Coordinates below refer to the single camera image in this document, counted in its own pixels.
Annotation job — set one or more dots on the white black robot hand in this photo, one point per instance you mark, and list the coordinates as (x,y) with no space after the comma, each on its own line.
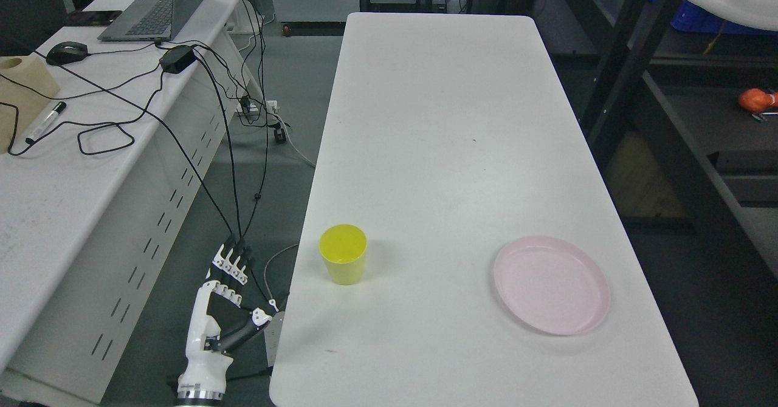
(219,325)

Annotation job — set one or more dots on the yellow plastic cup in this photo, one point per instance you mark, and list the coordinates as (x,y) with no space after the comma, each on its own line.
(343,249)

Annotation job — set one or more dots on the black metal shelf rack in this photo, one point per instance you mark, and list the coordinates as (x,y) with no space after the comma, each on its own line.
(719,158)

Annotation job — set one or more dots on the orange toy on shelf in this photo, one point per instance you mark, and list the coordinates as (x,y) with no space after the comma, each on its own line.
(755,100)

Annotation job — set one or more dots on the white side desk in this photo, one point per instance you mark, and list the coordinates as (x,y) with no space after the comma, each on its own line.
(90,213)

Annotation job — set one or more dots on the white power strip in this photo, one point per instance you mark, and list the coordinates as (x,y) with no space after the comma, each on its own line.
(252,114)

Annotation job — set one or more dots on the black power adapter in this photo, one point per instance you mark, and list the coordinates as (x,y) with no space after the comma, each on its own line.
(177,59)

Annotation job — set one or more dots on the black white marker pen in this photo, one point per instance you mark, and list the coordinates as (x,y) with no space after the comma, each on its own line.
(43,126)

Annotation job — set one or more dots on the beige cardboard box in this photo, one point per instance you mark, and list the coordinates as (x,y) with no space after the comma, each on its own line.
(26,89)

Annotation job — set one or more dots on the black computer mouse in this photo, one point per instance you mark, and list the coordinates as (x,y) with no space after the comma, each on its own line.
(66,52)

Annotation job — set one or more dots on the grey laptop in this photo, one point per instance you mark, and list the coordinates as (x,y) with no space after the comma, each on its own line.
(150,20)

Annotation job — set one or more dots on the black smartphone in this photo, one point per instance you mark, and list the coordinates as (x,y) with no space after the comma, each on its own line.
(86,18)

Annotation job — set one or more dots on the pink plastic plate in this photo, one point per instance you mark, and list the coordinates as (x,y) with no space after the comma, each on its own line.
(551,285)

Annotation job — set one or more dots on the grey office chair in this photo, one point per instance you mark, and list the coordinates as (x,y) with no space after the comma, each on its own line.
(26,24)

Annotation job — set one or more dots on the blue plastic crate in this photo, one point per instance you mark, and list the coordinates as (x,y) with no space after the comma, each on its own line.
(692,18)

